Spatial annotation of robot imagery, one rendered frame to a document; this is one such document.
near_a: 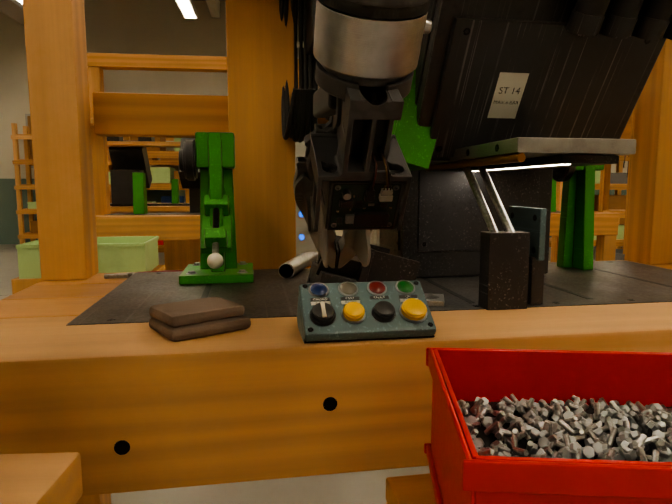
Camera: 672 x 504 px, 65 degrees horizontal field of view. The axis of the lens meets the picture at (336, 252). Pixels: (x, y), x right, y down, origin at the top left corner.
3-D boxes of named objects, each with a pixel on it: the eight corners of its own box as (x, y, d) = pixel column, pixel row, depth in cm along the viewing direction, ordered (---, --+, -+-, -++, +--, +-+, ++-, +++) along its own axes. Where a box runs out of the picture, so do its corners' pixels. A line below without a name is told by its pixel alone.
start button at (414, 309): (428, 321, 60) (430, 314, 59) (403, 322, 60) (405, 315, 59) (422, 302, 62) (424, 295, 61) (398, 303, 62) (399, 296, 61)
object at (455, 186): (549, 274, 104) (558, 96, 100) (400, 278, 99) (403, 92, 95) (505, 261, 122) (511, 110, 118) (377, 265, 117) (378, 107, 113)
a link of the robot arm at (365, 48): (311, -19, 38) (421, -12, 39) (307, 46, 41) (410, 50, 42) (323, 18, 32) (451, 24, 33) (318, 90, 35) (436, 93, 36)
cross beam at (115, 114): (630, 142, 136) (632, 106, 135) (94, 134, 115) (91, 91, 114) (617, 144, 141) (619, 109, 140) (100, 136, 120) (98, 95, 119)
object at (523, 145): (635, 163, 67) (637, 138, 66) (516, 162, 64) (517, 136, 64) (494, 172, 105) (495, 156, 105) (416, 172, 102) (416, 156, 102)
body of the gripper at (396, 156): (309, 238, 42) (320, 95, 34) (300, 177, 48) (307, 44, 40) (402, 237, 43) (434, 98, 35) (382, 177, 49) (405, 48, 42)
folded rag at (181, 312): (223, 316, 70) (222, 294, 70) (252, 329, 64) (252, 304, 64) (147, 328, 64) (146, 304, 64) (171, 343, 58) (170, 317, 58)
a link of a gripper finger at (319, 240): (309, 301, 49) (315, 224, 43) (303, 258, 54) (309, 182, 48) (342, 300, 50) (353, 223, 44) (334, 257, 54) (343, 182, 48)
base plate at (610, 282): (808, 308, 84) (809, 295, 84) (66, 340, 66) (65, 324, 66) (624, 268, 125) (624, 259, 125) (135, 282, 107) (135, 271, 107)
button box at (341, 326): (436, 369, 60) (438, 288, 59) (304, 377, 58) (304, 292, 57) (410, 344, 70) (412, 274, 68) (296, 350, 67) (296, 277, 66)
